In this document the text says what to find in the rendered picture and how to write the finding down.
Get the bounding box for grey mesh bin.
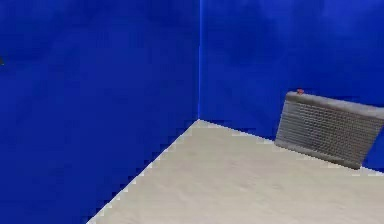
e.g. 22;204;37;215
274;90;384;171

